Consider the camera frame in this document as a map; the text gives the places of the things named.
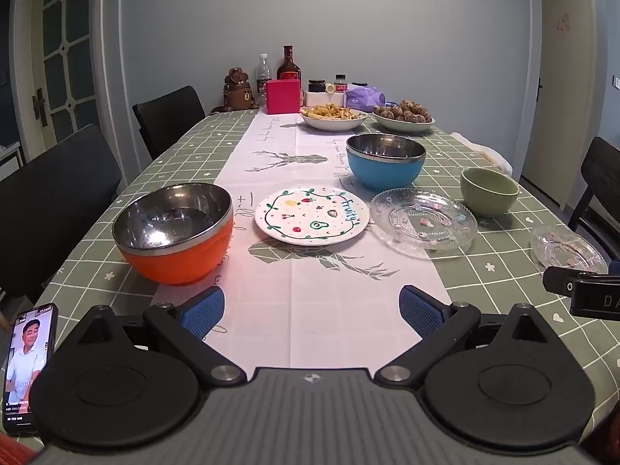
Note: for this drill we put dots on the pink box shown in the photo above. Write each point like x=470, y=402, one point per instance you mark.
x=283, y=97

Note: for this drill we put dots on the white side cabinet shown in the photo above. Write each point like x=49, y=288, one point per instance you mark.
x=9, y=155

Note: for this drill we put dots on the green checked tablecloth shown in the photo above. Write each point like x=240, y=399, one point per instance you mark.
x=503, y=254

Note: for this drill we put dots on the clear plastic water bottle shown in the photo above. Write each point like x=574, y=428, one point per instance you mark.
x=262, y=72

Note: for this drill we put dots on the green ceramic bowl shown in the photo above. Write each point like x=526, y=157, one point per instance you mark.
x=489, y=201

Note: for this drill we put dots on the white painted fruit plate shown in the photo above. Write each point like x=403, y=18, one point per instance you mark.
x=310, y=214

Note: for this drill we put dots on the white fleece cloth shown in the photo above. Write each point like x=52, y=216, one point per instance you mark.
x=489, y=152

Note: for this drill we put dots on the black wooden chair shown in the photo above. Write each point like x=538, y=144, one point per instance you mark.
x=601, y=174
x=169, y=116
x=53, y=203

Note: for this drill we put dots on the blue steel-lined bowl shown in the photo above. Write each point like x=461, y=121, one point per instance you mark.
x=382, y=174

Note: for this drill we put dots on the large clear glass plate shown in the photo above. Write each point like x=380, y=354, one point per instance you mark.
x=421, y=225

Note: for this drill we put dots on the small red-label bottle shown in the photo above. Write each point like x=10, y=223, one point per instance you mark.
x=340, y=85

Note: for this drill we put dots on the white bowl of chestnuts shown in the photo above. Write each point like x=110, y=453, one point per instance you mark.
x=403, y=127

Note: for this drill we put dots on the black smartphone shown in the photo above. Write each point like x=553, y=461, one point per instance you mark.
x=26, y=363

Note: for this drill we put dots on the small dark jar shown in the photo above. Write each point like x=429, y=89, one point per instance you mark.
x=317, y=85

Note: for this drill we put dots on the purple plastic bag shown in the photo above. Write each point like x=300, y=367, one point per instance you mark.
x=365, y=98

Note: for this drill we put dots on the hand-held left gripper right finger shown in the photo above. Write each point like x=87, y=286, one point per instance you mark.
x=420, y=311

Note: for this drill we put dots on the white glass-paned door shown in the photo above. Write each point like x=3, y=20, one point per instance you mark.
x=68, y=58

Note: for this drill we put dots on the cream plain door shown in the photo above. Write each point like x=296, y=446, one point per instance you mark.
x=557, y=82

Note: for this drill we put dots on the small clear glass plate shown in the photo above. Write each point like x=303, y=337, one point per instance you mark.
x=566, y=248

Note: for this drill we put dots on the white deer-print table runner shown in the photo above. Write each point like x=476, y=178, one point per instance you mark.
x=310, y=295

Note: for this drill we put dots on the white tray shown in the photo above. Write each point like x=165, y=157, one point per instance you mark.
x=315, y=99

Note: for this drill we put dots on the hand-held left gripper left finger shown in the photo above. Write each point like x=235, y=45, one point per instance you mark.
x=202, y=311

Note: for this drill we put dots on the orange knit clothing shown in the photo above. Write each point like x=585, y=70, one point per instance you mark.
x=12, y=451

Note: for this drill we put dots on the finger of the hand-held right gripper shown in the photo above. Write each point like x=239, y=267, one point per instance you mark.
x=615, y=268
x=559, y=280

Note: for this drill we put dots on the dark glass liquor bottle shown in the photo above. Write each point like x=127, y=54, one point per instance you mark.
x=289, y=65

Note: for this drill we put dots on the orange steel-lined bowl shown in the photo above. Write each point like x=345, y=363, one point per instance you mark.
x=184, y=261

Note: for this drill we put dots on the white bowl of fries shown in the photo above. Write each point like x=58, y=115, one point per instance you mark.
x=334, y=124

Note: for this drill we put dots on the brown bear bottle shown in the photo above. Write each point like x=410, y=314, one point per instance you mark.
x=238, y=92

